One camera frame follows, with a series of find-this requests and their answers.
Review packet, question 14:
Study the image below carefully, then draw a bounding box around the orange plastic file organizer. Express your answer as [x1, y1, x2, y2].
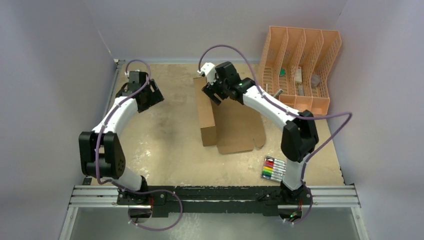
[257, 26, 342, 116]

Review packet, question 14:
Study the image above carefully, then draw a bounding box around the white paper box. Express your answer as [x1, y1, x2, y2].
[294, 66, 302, 85]

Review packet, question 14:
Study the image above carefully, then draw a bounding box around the clear plastic cup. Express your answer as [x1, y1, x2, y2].
[310, 73, 322, 88]

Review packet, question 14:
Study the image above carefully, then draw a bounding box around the green small object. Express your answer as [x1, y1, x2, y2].
[279, 68, 287, 77]

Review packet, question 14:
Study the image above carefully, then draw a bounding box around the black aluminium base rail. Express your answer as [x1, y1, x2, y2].
[69, 185, 360, 221]

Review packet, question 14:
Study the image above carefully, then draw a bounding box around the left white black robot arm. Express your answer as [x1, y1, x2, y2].
[78, 71, 164, 205]

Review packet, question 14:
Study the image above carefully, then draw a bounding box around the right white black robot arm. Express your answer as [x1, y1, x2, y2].
[197, 61, 319, 204]

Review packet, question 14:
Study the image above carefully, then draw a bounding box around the pack of coloured markers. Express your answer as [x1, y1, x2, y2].
[261, 156, 287, 182]

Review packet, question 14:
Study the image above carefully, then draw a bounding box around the brown cardboard box sheet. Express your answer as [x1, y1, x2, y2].
[193, 77, 266, 155]

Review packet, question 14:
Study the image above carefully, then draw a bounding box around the black white striped item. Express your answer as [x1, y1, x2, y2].
[273, 88, 284, 101]

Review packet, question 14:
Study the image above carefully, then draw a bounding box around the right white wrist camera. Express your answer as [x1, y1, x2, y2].
[197, 62, 217, 85]

